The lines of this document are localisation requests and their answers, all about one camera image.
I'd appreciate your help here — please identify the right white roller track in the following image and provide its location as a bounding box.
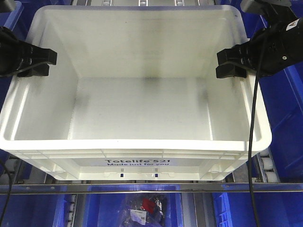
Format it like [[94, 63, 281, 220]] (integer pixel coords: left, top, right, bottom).
[[256, 148, 280, 183]]

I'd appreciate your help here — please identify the clear bag with parts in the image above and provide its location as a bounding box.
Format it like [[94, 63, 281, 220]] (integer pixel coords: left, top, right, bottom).
[[117, 193, 168, 227]]

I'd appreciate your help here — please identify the blue bin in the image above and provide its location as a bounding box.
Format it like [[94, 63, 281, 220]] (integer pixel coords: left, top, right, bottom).
[[212, 192, 303, 227], [81, 192, 184, 227], [1, 194, 68, 227]]

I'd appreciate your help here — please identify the blue bin lower left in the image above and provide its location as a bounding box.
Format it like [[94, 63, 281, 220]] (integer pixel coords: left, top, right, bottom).
[[1, 194, 68, 227]]

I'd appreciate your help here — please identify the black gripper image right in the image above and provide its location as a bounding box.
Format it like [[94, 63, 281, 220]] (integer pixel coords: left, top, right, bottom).
[[216, 18, 303, 79]]

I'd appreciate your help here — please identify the metal shelf front rail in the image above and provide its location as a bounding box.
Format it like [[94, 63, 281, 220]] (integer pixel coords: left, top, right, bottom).
[[0, 182, 303, 195]]

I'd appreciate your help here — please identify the blue bin lower right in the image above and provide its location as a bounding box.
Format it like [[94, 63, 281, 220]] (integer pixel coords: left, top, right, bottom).
[[212, 192, 303, 227]]

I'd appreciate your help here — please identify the blue bin shelf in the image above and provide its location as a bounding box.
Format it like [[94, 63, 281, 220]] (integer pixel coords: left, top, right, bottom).
[[259, 62, 303, 183], [0, 1, 28, 112]]

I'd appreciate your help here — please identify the blue bin lower centre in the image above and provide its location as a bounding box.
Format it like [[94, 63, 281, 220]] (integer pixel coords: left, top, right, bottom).
[[81, 192, 184, 227]]

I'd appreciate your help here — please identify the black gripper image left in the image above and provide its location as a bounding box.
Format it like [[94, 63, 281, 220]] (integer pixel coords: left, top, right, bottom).
[[0, 26, 57, 78]]

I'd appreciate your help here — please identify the grey camera mount image right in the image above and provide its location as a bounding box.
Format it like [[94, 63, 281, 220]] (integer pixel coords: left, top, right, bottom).
[[240, 0, 291, 15]]

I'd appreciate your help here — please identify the blue bin left shelf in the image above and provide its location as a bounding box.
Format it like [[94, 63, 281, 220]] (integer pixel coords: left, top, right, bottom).
[[0, 1, 28, 112]]

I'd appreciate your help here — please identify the blue bin right shelf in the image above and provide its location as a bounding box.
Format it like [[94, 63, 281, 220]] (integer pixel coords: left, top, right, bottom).
[[259, 62, 303, 183]]

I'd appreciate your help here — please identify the white plastic tote bin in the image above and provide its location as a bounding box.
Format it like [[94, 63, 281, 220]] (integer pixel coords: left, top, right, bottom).
[[0, 4, 273, 182]]

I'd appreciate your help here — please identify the black cable image right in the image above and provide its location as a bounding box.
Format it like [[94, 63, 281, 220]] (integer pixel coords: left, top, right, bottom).
[[248, 28, 266, 227]]

